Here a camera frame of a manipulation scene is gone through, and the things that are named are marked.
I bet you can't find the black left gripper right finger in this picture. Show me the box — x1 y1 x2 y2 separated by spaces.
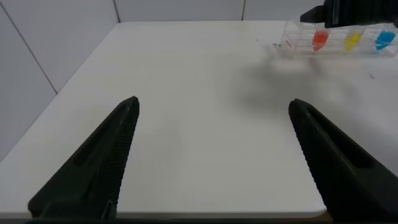
288 98 398 223

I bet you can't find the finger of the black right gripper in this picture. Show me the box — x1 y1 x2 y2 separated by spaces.
300 0 398 29

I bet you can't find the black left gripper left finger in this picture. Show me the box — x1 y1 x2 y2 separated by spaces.
27 95 141 220

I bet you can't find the test tube with yellow pigment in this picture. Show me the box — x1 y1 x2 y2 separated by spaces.
343 26 365 53

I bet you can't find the test tube with red pigment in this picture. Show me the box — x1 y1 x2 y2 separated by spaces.
312 27 331 52

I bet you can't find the test tube with blue pigment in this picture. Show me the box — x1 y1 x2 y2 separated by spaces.
374 24 397 51

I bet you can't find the clear plastic test tube rack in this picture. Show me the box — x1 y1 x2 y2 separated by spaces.
279 20 398 58

